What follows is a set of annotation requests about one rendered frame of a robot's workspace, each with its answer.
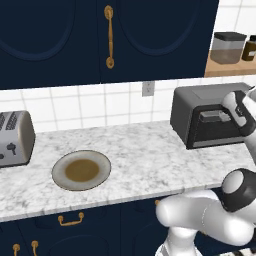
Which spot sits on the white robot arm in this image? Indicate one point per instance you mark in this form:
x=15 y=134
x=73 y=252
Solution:
x=196 y=213

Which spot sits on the navy wall cupboard door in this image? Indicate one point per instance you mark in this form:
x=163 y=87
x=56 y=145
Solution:
x=156 y=36
x=50 y=40

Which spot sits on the navy drawer front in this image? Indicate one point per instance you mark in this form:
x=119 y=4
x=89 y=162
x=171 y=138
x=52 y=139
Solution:
x=100 y=218
x=140 y=213

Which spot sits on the clear jar with black lid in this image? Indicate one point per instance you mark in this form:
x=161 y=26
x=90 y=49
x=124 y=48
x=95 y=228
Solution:
x=228 y=48

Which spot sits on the grey wall socket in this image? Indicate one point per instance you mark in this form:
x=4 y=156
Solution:
x=148 y=88

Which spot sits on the silver toaster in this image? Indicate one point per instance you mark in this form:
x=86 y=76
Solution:
x=16 y=140

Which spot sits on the wooden shelf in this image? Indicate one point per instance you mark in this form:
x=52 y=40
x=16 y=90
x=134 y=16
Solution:
x=226 y=69

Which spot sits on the navy base cupboard door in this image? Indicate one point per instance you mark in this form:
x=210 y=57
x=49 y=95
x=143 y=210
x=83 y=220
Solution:
x=76 y=245
x=6 y=240

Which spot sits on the grey plate with brown centre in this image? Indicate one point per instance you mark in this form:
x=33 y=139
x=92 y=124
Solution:
x=81 y=170

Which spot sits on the dark brown jar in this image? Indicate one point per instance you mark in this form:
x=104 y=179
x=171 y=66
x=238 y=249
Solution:
x=250 y=50

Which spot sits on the dark grey toaster oven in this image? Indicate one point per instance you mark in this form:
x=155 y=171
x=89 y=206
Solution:
x=190 y=103

